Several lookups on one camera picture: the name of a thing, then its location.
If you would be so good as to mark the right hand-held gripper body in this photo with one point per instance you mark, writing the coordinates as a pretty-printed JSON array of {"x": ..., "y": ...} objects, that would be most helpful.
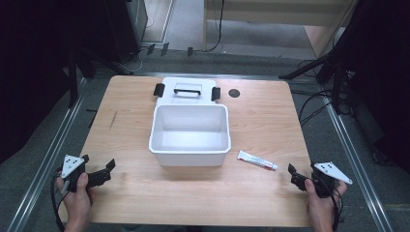
[{"x": 324, "y": 180}]

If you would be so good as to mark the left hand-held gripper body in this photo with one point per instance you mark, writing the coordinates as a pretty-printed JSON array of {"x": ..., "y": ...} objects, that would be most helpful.
[{"x": 73, "y": 172}]

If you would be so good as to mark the white ointment tube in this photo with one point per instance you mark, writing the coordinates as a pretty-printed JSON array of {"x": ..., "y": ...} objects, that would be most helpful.
[{"x": 257, "y": 160}]

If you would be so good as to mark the white plastic storage box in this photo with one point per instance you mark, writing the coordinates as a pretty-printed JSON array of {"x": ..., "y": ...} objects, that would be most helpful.
[{"x": 190, "y": 138}]

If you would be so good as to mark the person's right hand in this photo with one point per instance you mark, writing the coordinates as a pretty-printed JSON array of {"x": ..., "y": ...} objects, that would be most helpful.
[{"x": 319, "y": 206}]

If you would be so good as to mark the person's left hand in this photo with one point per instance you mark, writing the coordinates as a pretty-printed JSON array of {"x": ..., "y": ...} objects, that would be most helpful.
[{"x": 76, "y": 201}]

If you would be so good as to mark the black stand legs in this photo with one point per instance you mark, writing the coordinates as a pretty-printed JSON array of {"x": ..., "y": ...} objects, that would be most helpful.
[{"x": 74, "y": 74}]

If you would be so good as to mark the black round table grommet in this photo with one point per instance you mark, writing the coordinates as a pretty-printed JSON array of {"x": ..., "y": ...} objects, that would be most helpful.
[{"x": 234, "y": 93}]

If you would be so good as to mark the black tripod legs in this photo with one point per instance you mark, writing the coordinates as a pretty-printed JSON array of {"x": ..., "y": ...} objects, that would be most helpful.
[{"x": 325, "y": 64}]

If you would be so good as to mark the black tape strip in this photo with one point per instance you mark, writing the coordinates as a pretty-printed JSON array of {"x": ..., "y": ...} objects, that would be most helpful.
[
  {"x": 164, "y": 49},
  {"x": 150, "y": 49}
]

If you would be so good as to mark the black cabinet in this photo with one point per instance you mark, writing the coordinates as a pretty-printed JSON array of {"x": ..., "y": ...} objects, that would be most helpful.
[{"x": 124, "y": 29}]

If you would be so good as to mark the light wooden furniture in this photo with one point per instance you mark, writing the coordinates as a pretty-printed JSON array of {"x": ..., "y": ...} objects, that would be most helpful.
[{"x": 277, "y": 13}]

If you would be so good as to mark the metal floor rail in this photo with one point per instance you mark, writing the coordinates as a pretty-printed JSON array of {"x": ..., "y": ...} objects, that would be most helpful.
[
  {"x": 45, "y": 158},
  {"x": 354, "y": 154}
]

